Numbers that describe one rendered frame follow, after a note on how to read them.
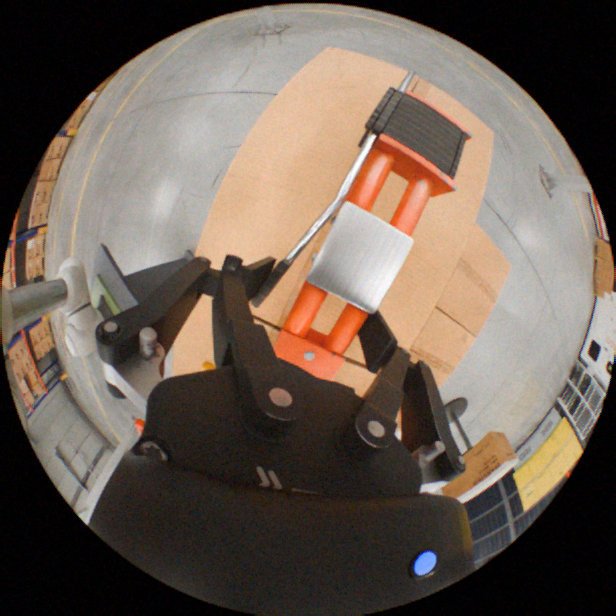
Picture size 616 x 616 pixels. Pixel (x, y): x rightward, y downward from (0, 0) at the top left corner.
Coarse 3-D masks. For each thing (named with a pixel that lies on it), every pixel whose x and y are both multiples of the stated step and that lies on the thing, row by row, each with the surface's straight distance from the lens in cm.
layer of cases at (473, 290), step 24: (480, 240) 95; (480, 264) 96; (504, 264) 109; (456, 288) 89; (480, 288) 98; (432, 312) 86; (456, 312) 93; (480, 312) 102; (432, 336) 91; (456, 336) 98; (432, 360) 98; (456, 360) 106
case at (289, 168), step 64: (320, 64) 48; (384, 64) 53; (256, 128) 38; (320, 128) 35; (256, 192) 33; (320, 192) 31; (384, 192) 32; (256, 256) 32; (448, 256) 36; (320, 320) 33
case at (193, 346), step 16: (208, 304) 37; (192, 320) 41; (208, 320) 39; (256, 320) 35; (192, 336) 42; (208, 336) 40; (272, 336) 35; (176, 352) 48; (192, 352) 45; (208, 352) 42; (176, 368) 51; (192, 368) 48; (352, 368) 37; (352, 384) 40; (368, 384) 40
